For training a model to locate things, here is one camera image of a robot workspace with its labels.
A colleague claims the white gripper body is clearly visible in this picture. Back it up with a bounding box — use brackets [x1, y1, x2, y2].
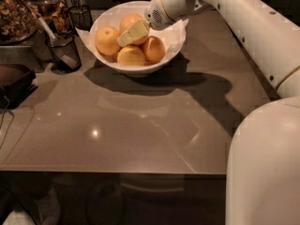
[143, 0, 174, 30]

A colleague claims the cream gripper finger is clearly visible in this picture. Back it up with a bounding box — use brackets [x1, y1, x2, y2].
[116, 17, 152, 48]

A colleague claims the orange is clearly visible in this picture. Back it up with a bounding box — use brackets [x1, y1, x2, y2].
[117, 46, 145, 66]
[95, 25, 121, 56]
[142, 36, 165, 64]
[119, 13, 150, 47]

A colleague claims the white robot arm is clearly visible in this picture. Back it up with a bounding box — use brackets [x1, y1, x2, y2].
[144, 0, 300, 225]

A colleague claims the black mesh cup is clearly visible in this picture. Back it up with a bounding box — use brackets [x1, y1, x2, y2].
[68, 5, 93, 31]
[45, 33, 82, 73]

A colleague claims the thin black cable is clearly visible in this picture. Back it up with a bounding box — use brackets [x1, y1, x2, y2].
[0, 97, 16, 150]

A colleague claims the large glass snack jar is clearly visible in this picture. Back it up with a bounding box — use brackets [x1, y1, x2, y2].
[0, 0, 37, 46]

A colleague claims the black device on left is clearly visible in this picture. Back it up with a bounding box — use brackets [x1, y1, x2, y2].
[0, 64, 37, 109]

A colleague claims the black mesh cup rear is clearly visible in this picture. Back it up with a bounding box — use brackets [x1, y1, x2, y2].
[68, 5, 93, 31]

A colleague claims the white ceramic bowl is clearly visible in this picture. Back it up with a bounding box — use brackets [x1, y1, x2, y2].
[86, 1, 188, 77]

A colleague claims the white paper liner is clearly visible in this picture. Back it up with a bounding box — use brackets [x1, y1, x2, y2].
[77, 19, 188, 75]

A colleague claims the black mesh cup front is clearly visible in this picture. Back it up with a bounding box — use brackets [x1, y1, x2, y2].
[45, 33, 82, 73]

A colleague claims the rear glass snack jar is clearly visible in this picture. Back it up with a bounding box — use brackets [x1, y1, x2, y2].
[25, 0, 71, 33]

